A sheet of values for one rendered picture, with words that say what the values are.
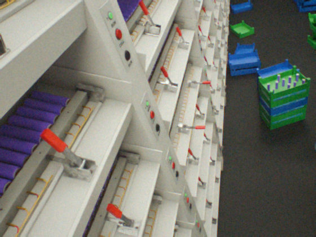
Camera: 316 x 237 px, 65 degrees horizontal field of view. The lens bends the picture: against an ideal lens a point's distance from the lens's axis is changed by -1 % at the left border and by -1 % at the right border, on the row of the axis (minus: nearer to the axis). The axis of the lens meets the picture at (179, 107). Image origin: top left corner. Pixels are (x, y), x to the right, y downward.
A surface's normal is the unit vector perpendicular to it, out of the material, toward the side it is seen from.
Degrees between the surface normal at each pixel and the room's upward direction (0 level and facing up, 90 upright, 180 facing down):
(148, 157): 90
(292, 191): 0
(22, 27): 22
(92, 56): 90
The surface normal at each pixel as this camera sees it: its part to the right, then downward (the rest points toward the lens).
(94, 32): -0.16, 0.68
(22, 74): 0.98, 0.22
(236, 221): -0.22, -0.73
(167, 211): 0.14, -0.70
